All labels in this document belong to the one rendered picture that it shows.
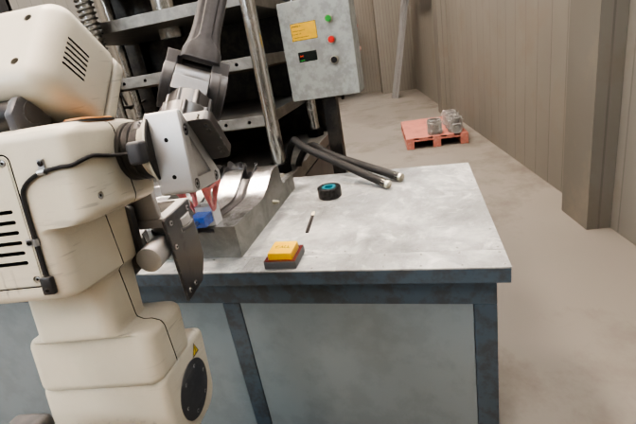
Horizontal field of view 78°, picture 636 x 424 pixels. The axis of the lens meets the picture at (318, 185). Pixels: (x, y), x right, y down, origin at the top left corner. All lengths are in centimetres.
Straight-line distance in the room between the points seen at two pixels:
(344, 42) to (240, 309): 111
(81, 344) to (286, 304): 49
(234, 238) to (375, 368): 50
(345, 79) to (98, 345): 133
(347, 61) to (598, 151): 159
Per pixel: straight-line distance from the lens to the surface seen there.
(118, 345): 74
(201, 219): 101
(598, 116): 265
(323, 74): 173
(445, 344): 107
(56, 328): 75
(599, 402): 180
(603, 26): 258
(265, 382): 128
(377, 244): 99
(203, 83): 66
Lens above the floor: 127
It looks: 19 degrees down
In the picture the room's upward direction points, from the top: 10 degrees counter-clockwise
